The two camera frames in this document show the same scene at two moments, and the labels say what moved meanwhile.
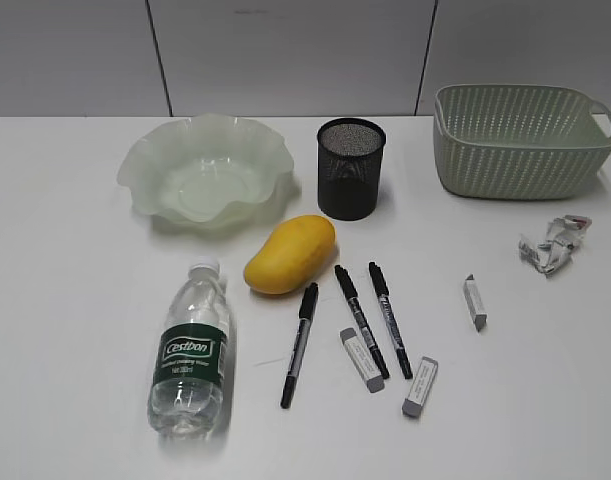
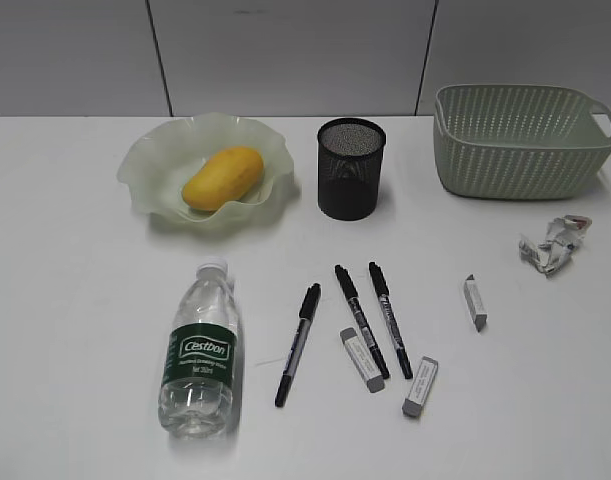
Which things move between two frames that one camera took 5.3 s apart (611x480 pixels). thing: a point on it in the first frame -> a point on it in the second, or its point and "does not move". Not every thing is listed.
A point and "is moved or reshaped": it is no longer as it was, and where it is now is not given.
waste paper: x=563 y=236 does not move
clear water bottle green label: x=187 y=391 is moved or reshaped
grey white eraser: x=361 y=360 does not move
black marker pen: x=389 y=311 does not move
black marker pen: x=351 y=292 does not move
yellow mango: x=295 y=253 -> x=227 y=176
